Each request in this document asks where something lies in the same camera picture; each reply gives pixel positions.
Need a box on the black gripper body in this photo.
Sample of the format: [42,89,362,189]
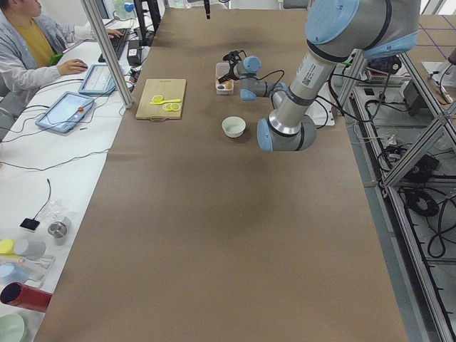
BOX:
[227,61,243,78]

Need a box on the clear plastic egg box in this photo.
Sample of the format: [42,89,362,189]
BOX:
[215,62,234,95]

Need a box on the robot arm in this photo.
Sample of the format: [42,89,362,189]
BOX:
[218,0,420,152]

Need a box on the person left hand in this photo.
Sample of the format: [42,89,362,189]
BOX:
[106,28,124,39]

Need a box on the person right hand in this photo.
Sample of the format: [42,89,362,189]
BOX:
[57,59,87,76]

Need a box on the white ceramic bowl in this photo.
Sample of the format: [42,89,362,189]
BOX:
[222,116,247,138]

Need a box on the bamboo cutting board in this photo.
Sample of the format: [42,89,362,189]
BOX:
[135,78,187,121]

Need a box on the lemon slice pair far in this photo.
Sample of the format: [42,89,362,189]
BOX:
[150,95,164,104]

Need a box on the black power adapter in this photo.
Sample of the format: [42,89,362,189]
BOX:
[127,40,142,66]

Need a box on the black keyboard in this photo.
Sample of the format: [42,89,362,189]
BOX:
[110,28,130,60]

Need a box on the far blue teach pendant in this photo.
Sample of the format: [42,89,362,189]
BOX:
[78,63,115,96]

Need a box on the blue teach pendant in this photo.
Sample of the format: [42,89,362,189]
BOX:
[35,91,95,133]
[78,63,115,96]

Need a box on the near blue teach pendant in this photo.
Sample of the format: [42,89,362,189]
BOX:
[35,91,95,133]

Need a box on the person in grey jacket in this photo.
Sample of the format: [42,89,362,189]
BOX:
[1,1,95,118]

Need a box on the steel cup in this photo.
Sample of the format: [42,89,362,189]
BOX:
[47,216,71,246]

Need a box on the small black square device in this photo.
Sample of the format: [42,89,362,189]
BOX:
[19,217,40,232]

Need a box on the grey cup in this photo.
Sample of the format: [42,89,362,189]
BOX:
[14,239,46,260]

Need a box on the yellow cup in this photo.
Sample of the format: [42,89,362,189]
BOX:
[0,239,16,255]

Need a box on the light blue cup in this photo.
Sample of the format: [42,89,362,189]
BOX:
[0,263,30,285]

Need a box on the green bowl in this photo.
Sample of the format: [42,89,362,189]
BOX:
[1,314,26,342]

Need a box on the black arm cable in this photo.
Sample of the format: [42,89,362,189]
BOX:
[222,50,336,130]

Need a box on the lemon slice pair near handle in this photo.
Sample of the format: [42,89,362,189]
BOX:
[162,103,182,112]

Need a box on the white camera stand pole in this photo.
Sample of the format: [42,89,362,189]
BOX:
[301,50,336,128]

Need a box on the aluminium frame post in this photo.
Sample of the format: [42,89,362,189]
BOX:
[81,0,133,109]

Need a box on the aluminium table frame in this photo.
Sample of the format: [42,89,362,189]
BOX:
[331,28,455,341]

